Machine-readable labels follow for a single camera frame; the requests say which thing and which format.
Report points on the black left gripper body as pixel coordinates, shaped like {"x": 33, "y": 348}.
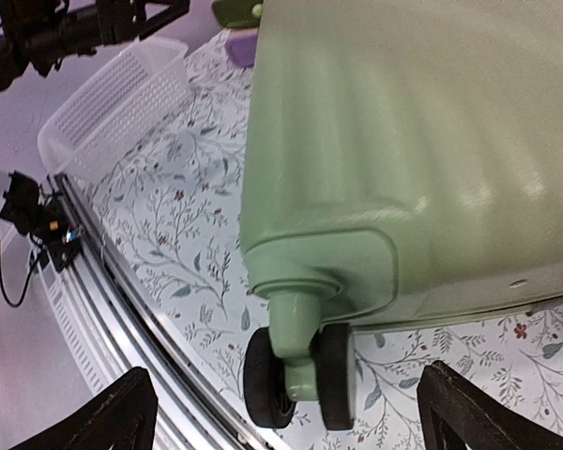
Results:
{"x": 42, "y": 33}

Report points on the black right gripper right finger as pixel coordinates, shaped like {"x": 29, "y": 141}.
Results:
{"x": 455, "y": 414}

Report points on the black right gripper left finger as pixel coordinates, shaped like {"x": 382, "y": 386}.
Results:
{"x": 122, "y": 416}

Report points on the white perforated plastic basket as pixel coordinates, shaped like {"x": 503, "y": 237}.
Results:
{"x": 100, "y": 122}

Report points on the green hard-shell suitcase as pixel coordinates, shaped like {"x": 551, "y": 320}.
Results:
{"x": 403, "y": 170}

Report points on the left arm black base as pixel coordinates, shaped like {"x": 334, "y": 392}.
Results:
{"x": 44, "y": 221}

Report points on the white green drawer box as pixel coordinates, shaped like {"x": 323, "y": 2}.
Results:
{"x": 238, "y": 14}

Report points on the purple drawer box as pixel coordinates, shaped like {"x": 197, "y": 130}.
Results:
{"x": 241, "y": 47}

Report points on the floral white table mat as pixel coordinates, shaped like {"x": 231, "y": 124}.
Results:
{"x": 171, "y": 208}

